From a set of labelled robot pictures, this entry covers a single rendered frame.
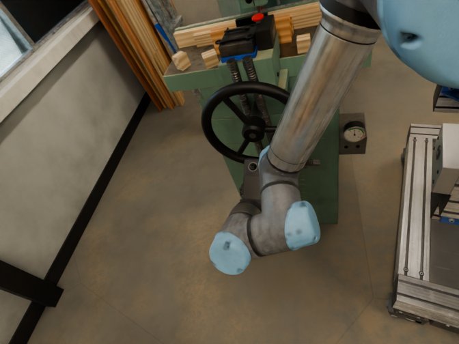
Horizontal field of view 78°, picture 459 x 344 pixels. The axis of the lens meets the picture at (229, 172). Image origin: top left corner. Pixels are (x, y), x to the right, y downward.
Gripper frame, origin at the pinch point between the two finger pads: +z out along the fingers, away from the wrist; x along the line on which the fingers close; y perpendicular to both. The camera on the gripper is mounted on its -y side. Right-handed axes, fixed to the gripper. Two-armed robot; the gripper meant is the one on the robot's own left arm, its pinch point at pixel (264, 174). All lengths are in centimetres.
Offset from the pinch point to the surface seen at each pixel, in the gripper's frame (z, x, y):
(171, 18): 97, -69, -63
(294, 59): 10.4, 9.0, -29.3
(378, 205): 65, 39, 43
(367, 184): 76, 36, 36
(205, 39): 22.3, -20.6, -39.6
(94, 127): 82, -136, -5
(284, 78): 7.2, 6.3, -24.7
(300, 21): 22.4, 9.9, -39.4
